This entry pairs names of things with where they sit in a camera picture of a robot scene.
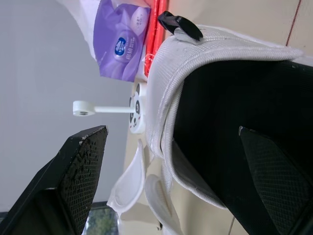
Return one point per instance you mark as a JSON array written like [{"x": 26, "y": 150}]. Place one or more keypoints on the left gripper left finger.
[{"x": 73, "y": 176}]

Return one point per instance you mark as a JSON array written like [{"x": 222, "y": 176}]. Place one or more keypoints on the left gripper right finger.
[{"x": 274, "y": 186}]

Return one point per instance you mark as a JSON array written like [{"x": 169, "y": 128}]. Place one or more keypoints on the white sandal black insole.
[{"x": 171, "y": 61}]

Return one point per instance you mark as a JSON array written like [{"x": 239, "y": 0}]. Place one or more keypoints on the white panda phone stand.
[{"x": 137, "y": 115}]

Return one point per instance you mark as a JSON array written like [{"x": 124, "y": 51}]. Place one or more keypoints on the purple tissue pack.
[{"x": 117, "y": 44}]

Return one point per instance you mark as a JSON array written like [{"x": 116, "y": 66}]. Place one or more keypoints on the red plastic folder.
[{"x": 156, "y": 36}]

